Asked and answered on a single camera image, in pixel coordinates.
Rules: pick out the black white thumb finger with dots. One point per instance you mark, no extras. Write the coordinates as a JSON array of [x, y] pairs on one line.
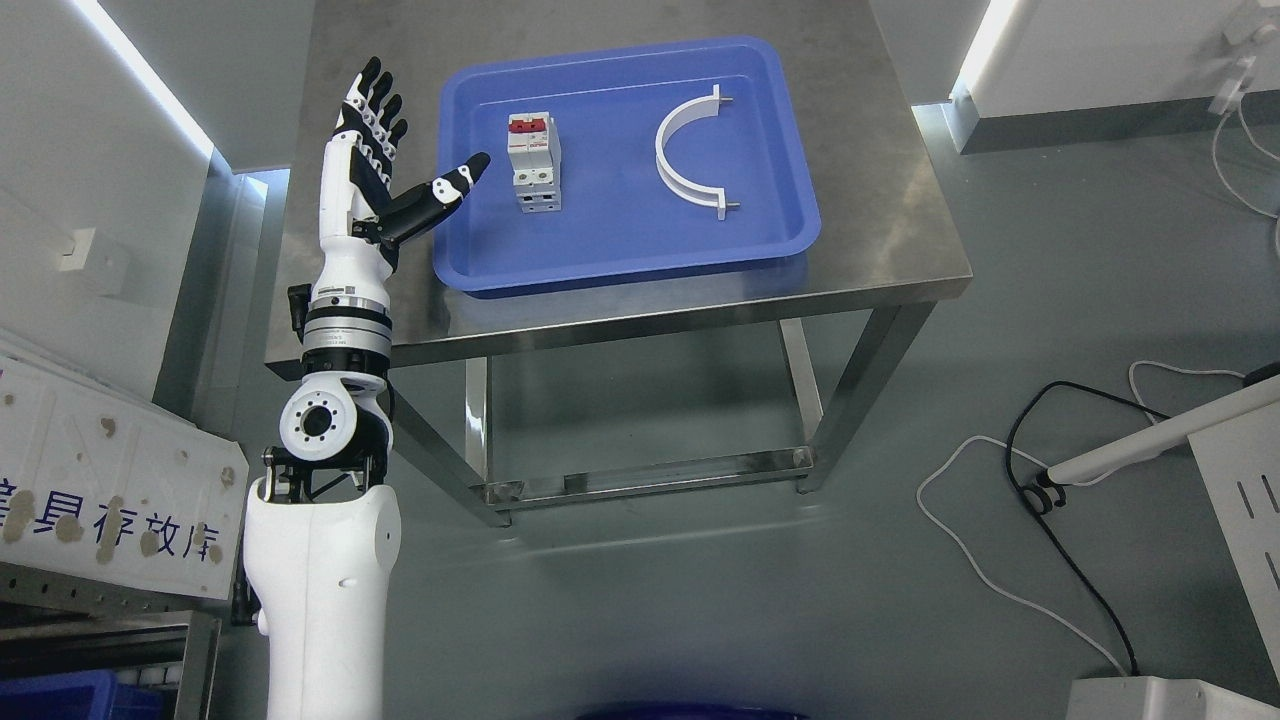
[[420, 209]]

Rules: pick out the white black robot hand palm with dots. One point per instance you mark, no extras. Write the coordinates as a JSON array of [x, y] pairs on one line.
[[355, 187]]

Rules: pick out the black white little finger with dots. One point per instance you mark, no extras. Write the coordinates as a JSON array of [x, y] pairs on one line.
[[355, 112]]

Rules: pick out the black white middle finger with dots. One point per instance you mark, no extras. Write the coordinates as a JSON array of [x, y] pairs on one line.
[[380, 114]]

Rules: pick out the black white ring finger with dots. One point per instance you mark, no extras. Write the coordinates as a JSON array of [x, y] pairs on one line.
[[381, 87]]

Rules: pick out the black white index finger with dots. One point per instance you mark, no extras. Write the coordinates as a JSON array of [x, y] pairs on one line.
[[388, 134]]

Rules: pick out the white red circuit breaker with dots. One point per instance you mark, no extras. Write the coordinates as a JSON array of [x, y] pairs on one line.
[[535, 154]]

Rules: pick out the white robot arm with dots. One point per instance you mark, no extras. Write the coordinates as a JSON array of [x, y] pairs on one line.
[[322, 529]]

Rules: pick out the metal shelf rack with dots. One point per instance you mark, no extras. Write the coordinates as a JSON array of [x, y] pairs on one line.
[[54, 623]]

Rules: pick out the white sign board blue letters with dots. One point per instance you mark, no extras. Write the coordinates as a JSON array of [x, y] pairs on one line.
[[101, 485]]

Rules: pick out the blue storage bin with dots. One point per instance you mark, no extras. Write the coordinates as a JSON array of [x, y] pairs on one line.
[[92, 694]]

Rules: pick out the white box bottom right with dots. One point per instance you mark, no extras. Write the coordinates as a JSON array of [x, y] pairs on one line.
[[1150, 697]]

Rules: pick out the white wall socket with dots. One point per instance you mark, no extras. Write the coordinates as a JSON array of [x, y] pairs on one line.
[[98, 263]]

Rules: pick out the white semicircular bracket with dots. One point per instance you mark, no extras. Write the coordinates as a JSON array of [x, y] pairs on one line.
[[698, 194]]

